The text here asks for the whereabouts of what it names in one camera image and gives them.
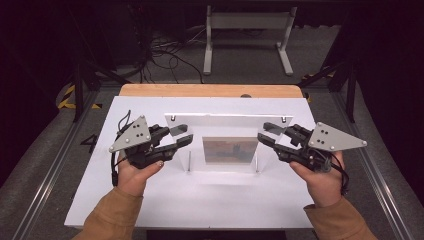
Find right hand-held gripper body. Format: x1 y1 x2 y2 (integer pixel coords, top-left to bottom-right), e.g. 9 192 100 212
275 121 368 173

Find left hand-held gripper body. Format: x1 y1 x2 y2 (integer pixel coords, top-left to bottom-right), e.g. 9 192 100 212
108 115 181 170

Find picture card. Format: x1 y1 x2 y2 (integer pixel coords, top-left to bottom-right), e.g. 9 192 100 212
201 136 260 165

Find clear acrylic photo frame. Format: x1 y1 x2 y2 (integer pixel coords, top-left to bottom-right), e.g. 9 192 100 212
164 112 294 175

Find person's left hand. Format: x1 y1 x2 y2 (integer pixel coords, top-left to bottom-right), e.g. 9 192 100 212
116 156 165 198

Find person's right hand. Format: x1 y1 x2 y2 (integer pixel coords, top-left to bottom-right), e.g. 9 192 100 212
289 150 346 208

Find wooden table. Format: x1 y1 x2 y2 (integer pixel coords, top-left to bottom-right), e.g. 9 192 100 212
118 83 305 99

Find black tape mark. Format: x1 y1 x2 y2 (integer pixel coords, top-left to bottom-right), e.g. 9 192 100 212
79 133 99 155

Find black metal stand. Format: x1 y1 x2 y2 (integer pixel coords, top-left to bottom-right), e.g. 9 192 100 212
66 6 132 123
297 59 360 124

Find white board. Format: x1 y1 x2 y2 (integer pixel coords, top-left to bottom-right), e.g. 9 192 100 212
64 95 353 231

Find yellow black floor tape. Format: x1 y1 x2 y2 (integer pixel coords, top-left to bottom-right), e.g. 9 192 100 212
57 83 103 111
300 65 336 82

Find white metal stand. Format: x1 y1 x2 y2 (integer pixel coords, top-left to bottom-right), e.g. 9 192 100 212
202 4 299 77

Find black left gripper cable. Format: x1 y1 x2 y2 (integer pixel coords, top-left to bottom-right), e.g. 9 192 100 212
110 109 133 187

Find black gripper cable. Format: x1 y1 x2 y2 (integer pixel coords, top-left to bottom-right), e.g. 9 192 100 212
110 109 133 187
319 149 351 196

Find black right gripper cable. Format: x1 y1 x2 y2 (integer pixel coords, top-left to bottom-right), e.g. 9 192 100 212
319 149 351 196

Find aluminium rail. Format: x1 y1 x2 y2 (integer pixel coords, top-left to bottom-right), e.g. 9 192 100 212
11 89 102 240
331 90 416 240

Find black floor cables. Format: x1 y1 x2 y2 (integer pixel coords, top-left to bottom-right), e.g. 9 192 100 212
131 23 206 84

